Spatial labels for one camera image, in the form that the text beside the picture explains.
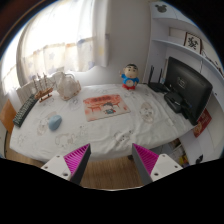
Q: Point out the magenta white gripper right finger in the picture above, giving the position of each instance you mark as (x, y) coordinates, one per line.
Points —
(152, 166)

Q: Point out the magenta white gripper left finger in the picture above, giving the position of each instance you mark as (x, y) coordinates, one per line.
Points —
(70, 167)

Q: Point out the cartoon printed mouse pad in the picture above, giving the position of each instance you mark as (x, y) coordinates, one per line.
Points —
(104, 106)

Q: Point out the white printed tablecloth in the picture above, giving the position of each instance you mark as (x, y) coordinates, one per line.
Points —
(147, 124)

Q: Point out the red book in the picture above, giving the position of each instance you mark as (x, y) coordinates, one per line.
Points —
(203, 122)

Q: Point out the black keyboard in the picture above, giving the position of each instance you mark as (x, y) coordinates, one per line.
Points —
(24, 111)

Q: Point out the white castle model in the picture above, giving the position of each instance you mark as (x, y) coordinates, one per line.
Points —
(68, 86)

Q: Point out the black wifi router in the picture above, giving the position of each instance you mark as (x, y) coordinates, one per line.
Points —
(156, 86)

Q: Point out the wooden chair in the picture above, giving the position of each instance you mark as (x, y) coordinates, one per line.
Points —
(7, 115)

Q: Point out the wooden model sailing ship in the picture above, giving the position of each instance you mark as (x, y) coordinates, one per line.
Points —
(43, 90)

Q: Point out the black computer monitor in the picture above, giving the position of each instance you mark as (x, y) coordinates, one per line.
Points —
(189, 91)

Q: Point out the cartoon boy figurine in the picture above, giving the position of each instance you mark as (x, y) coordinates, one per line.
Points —
(130, 77)

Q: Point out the white star curtain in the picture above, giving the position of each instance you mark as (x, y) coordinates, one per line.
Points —
(66, 35)

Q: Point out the framed calligraphy picture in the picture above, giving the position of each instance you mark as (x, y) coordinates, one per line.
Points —
(192, 42)

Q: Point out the white shelf unit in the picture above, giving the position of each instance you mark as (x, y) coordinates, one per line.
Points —
(168, 29)

